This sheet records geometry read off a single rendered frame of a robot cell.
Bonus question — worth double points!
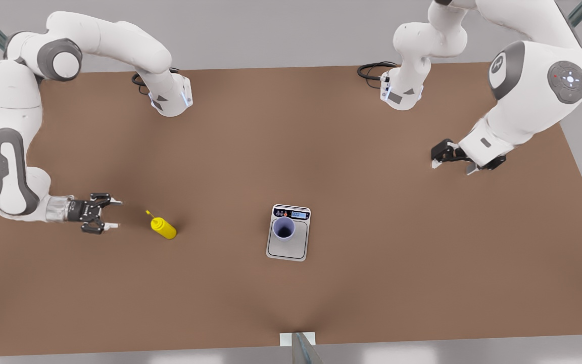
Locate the yellow sauce bottle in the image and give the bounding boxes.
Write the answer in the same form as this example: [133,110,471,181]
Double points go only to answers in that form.
[145,209,177,241]

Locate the lavender cup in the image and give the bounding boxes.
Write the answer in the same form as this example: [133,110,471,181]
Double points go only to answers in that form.
[272,216,297,243]

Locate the silver kitchen scale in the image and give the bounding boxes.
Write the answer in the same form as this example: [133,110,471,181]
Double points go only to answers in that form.
[265,204,312,262]

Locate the black cable loop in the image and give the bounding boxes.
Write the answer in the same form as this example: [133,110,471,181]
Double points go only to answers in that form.
[131,67,181,96]
[357,61,399,90]

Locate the white post foot plate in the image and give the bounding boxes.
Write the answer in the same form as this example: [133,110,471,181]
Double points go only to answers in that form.
[279,331,317,347]

